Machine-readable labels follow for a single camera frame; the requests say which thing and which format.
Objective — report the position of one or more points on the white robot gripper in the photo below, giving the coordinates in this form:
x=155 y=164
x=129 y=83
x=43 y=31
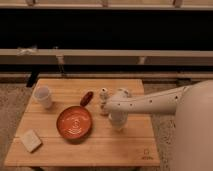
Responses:
x=118 y=120

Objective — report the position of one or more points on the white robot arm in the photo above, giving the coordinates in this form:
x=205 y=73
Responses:
x=192 y=106

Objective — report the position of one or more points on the light wooden table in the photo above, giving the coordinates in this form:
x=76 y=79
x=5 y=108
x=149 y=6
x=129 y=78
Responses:
x=134 y=146

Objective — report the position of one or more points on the orange frying pan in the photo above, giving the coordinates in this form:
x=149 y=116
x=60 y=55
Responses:
x=75 y=122

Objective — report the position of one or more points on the white plastic cup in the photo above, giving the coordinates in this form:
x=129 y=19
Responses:
x=42 y=95

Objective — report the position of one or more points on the white sponge block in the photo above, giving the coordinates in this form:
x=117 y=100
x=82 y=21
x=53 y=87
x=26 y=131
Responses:
x=30 y=140

